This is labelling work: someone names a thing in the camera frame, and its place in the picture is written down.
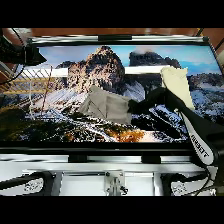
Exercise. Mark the cream garment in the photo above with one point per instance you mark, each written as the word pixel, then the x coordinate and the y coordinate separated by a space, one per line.
pixel 176 83

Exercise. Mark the grey T-shirt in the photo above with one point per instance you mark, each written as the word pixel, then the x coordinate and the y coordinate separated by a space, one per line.
pixel 106 106

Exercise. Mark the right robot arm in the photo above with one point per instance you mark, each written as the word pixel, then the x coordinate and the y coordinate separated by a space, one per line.
pixel 196 130

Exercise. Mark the silver frame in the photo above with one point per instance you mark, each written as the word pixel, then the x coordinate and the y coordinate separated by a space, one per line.
pixel 100 166

